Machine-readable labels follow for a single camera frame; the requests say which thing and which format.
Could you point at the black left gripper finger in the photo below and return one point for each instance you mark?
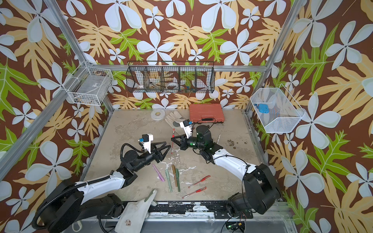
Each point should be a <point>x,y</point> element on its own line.
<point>162,152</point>
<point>159,146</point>

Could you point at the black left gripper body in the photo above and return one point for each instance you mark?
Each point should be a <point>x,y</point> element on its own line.
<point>149,158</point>

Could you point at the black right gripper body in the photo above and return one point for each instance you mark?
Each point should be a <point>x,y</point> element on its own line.
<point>192,143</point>

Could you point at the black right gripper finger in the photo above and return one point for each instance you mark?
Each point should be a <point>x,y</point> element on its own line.
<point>179,139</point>
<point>182,146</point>

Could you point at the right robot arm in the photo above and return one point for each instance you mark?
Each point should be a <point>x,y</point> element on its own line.
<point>259,188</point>

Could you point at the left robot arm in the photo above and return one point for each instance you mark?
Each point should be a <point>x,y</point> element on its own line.
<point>71,202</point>

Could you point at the light green pen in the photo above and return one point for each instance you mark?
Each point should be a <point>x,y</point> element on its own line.
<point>169,180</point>

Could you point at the brown pen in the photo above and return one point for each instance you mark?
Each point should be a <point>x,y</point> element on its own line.
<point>174,174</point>

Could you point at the dark green pen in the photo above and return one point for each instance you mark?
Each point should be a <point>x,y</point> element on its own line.
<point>177,180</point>

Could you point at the pink pen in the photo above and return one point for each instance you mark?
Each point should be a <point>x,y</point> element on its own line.
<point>160,176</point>

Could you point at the beige work glove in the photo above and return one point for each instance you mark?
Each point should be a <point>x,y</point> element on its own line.
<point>174,118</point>

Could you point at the red plastic tool case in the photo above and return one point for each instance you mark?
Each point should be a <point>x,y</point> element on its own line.
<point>206,113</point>

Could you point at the white tape roll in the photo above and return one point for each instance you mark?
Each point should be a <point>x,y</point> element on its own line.
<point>158,114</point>

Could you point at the white green glove front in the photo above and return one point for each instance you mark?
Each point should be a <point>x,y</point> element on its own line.
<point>133,216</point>

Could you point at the blue object in basket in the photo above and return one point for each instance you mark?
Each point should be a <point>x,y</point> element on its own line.
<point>263,108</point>

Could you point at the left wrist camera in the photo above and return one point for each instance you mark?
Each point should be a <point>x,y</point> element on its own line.
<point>145,142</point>

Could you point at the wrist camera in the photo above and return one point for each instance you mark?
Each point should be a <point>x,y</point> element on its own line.
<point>145,142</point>
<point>186,125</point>

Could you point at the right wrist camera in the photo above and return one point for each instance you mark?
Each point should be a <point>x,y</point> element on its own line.
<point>186,125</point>

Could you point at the black wire basket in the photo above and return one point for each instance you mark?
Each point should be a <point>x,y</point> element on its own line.
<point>171,76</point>

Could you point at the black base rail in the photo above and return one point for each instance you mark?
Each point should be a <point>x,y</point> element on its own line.
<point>211,209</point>

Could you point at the white wire basket left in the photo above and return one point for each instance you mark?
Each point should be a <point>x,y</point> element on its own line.
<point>89,85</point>

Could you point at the white wire basket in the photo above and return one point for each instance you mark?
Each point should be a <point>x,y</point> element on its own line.
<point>285,111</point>
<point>89,85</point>

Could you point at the white wire basket right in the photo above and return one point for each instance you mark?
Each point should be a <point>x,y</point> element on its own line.
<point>285,111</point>

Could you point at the aluminium frame post right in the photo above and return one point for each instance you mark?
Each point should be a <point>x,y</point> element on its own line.
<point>285,31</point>

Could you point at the aluminium frame post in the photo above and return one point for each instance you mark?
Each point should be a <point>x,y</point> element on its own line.
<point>71,39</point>
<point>285,31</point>

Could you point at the aluminium frame post left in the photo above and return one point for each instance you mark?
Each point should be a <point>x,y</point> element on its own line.
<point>71,39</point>

